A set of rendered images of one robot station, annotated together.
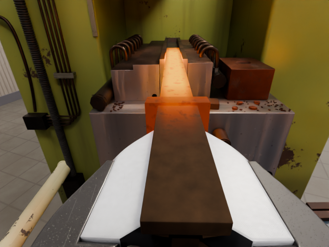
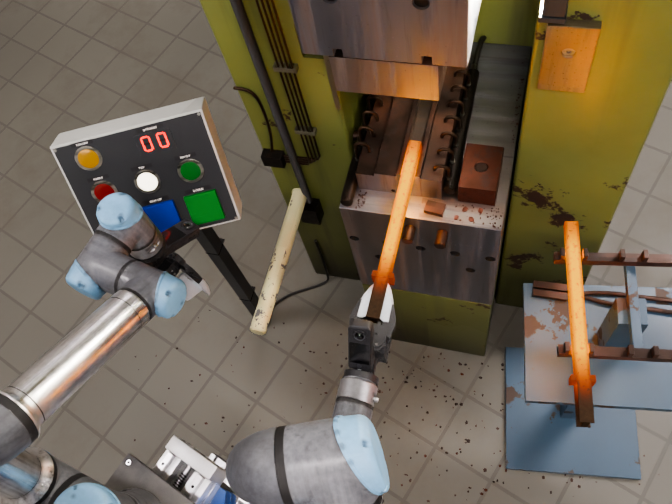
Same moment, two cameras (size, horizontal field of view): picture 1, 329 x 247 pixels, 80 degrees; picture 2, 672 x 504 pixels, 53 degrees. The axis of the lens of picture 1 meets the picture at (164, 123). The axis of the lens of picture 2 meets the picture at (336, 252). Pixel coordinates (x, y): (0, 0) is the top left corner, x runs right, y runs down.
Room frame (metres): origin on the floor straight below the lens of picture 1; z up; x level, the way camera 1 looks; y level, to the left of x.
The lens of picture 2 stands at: (-0.42, -0.23, 2.28)
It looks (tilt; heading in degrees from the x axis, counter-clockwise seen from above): 62 degrees down; 29
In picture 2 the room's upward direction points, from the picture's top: 19 degrees counter-clockwise
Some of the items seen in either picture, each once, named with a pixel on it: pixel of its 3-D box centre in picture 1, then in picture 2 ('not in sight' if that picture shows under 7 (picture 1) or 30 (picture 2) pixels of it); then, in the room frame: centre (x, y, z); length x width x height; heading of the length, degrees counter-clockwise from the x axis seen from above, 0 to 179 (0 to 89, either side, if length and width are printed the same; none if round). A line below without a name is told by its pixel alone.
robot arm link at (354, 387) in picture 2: not in sight; (359, 391); (-0.11, 0.00, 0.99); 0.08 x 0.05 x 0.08; 88
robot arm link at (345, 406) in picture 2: not in sight; (348, 431); (-0.19, 0.00, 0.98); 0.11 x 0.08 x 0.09; 178
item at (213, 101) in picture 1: (206, 103); (435, 208); (0.36, -0.08, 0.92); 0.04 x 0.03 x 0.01; 81
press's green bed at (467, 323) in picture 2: not in sight; (443, 246); (0.61, -0.06, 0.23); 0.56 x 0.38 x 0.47; 178
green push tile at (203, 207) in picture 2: not in sight; (204, 206); (0.25, 0.43, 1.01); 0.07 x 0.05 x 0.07; 113
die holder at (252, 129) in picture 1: (180, 135); (441, 170); (0.61, -0.06, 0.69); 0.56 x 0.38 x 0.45; 178
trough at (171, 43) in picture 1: (173, 47); (425, 102); (0.60, -0.03, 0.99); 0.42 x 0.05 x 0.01; 178
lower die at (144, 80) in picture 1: (164, 60); (416, 111); (0.60, 0.00, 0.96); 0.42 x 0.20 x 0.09; 178
